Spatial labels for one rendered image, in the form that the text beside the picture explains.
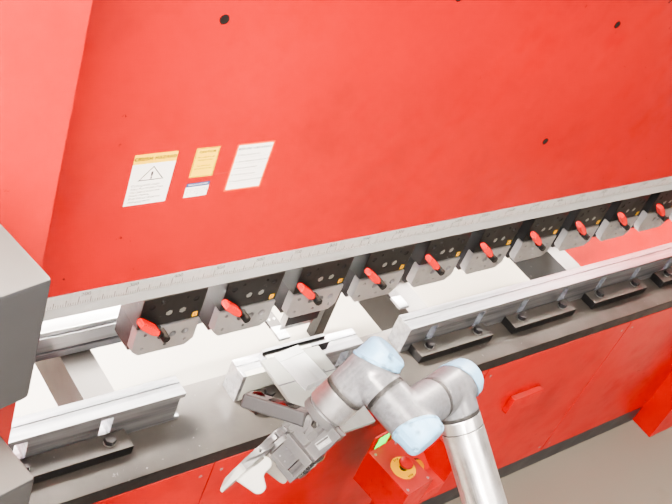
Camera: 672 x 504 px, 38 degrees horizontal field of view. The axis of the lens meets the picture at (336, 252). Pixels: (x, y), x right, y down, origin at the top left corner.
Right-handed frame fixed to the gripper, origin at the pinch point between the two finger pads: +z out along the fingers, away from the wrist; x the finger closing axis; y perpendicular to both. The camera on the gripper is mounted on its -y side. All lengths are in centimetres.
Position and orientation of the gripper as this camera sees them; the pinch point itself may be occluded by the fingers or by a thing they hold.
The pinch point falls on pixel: (234, 481)
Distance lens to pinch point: 172.3
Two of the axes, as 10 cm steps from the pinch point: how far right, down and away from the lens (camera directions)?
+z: -7.0, 7.0, 1.4
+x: 2.8, 0.8, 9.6
